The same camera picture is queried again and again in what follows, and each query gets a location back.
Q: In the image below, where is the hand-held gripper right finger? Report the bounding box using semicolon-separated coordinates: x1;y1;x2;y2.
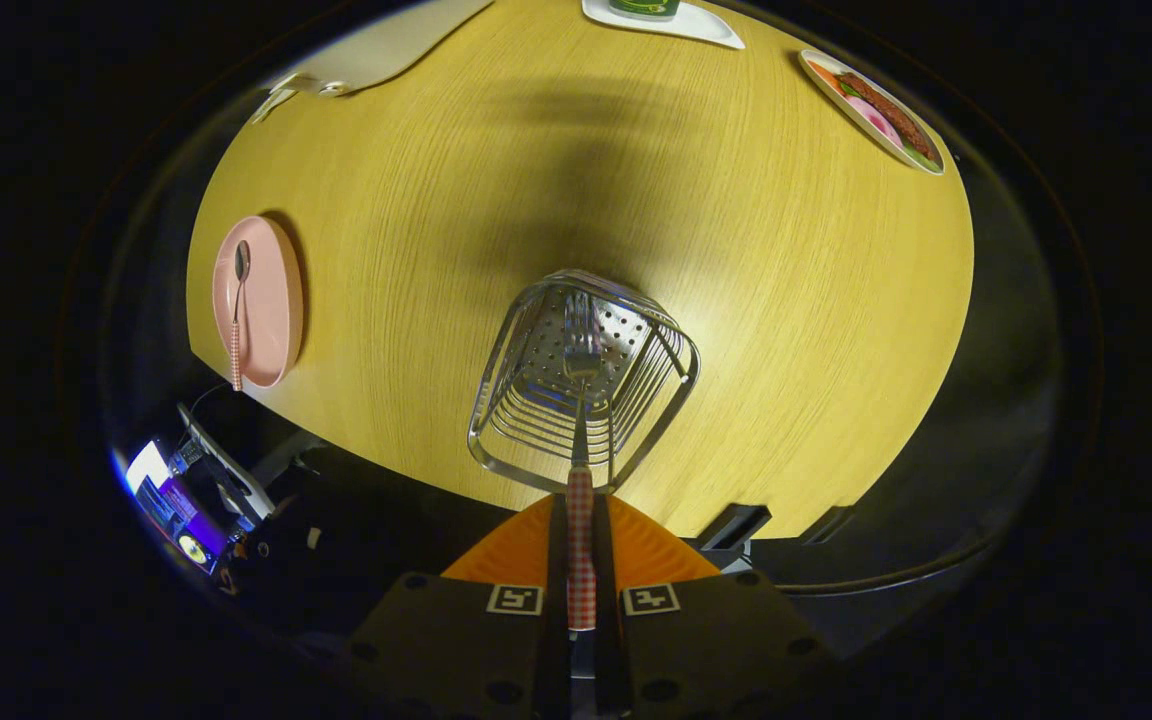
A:
593;493;834;720

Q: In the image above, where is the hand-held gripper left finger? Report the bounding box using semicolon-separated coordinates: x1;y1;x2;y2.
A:
351;493;573;720

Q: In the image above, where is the checkered handle fork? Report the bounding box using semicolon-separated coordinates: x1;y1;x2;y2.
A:
562;292;605;633

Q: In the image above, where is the checkered handle spoon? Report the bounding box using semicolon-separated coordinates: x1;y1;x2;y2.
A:
229;240;253;393

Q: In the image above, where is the open laptop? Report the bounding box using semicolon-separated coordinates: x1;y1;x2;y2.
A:
126;400;277;576

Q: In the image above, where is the pink plate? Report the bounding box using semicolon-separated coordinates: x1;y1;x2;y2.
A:
212;215;305;389

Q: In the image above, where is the round plate with food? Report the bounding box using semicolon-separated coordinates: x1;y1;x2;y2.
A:
798;48;947;177

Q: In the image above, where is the white square coaster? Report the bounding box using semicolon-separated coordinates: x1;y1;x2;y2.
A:
581;0;747;51

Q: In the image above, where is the black table bracket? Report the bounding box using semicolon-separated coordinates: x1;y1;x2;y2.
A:
696;503;772;551
801;505;852;546

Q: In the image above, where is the black cable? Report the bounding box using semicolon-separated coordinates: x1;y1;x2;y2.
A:
751;520;1012;598

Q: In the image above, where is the metal wire basket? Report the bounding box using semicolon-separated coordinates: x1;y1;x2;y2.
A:
467;269;702;495

